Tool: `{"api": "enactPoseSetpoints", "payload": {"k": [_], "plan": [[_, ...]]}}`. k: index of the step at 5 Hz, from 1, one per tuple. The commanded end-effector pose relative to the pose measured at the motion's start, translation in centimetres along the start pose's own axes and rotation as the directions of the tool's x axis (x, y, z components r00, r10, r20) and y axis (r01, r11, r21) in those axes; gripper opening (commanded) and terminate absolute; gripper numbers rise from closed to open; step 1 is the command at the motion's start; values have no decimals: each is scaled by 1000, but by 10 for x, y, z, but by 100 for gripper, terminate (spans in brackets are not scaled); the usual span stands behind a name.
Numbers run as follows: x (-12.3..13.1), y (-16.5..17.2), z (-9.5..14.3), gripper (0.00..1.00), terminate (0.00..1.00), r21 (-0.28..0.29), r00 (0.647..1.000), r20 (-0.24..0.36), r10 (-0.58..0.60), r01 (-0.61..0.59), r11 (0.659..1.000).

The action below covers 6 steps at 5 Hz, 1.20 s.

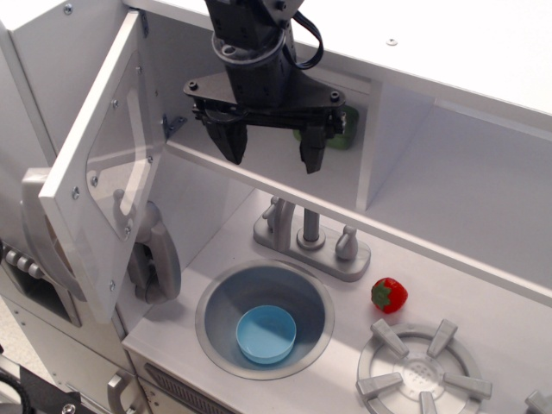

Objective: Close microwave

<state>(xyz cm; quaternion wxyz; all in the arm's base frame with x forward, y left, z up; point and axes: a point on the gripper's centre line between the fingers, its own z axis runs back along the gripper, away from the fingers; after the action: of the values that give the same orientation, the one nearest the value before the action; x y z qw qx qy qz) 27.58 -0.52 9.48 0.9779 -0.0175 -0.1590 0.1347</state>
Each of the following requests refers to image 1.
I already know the round grey sink basin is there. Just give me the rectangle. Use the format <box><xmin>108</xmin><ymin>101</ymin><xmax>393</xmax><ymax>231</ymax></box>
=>
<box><xmin>196</xmin><ymin>260</ymin><xmax>335</xmax><ymax>380</ymax></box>

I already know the white microwave door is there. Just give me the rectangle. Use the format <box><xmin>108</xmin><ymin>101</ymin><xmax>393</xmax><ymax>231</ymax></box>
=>
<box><xmin>22</xmin><ymin>10</ymin><xmax>165</xmax><ymax>323</ymax></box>

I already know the blue plastic bowl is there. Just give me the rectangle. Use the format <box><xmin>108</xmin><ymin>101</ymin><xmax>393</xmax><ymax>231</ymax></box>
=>
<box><xmin>235</xmin><ymin>305</ymin><xmax>297</xmax><ymax>365</ymax></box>

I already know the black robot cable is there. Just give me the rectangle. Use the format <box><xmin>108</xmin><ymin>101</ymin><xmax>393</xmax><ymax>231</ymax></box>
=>
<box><xmin>282</xmin><ymin>10</ymin><xmax>324</xmax><ymax>70</ymax></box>

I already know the grey oven door handle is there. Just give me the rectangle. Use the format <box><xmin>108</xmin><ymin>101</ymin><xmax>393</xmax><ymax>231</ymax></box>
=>
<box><xmin>107</xmin><ymin>373</ymin><xmax>136</xmax><ymax>414</ymax></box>

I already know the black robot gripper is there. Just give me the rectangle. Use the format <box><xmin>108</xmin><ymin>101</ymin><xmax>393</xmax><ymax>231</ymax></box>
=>
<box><xmin>184</xmin><ymin>58</ymin><xmax>346</xmax><ymax>174</ymax></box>

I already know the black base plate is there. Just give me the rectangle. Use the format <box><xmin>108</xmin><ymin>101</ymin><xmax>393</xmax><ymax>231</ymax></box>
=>
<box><xmin>1</xmin><ymin>367</ymin><xmax>88</xmax><ymax>414</ymax></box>

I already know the grey toy faucet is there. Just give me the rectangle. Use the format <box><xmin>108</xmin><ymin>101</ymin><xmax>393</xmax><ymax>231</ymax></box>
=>
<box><xmin>254</xmin><ymin>196</ymin><xmax>371</xmax><ymax>282</ymax></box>

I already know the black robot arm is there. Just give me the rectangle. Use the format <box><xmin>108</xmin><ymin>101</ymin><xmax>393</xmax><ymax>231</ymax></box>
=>
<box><xmin>184</xmin><ymin>1</ymin><xmax>346</xmax><ymax>173</ymax></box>

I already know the white toy kitchen cabinet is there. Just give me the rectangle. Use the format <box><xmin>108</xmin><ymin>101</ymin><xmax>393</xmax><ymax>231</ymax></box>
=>
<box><xmin>1</xmin><ymin>1</ymin><xmax>551</xmax><ymax>413</ymax></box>

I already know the red toy strawberry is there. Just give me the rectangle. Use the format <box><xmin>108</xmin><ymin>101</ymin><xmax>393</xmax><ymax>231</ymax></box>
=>
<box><xmin>371</xmin><ymin>278</ymin><xmax>409</xmax><ymax>314</ymax></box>

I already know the grey toy telephone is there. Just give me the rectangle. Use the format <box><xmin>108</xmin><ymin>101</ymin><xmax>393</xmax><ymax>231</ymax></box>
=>
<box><xmin>127</xmin><ymin>201</ymin><xmax>181</xmax><ymax>304</ymax></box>

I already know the grey stove burner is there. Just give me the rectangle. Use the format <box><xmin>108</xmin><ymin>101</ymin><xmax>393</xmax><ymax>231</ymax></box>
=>
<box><xmin>525</xmin><ymin>390</ymin><xmax>552</xmax><ymax>414</ymax></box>
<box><xmin>356</xmin><ymin>319</ymin><xmax>492</xmax><ymax>413</ymax></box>

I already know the green toy bell pepper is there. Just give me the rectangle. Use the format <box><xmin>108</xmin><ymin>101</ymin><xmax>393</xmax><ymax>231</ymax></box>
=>
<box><xmin>292</xmin><ymin>104</ymin><xmax>360</xmax><ymax>150</ymax></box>

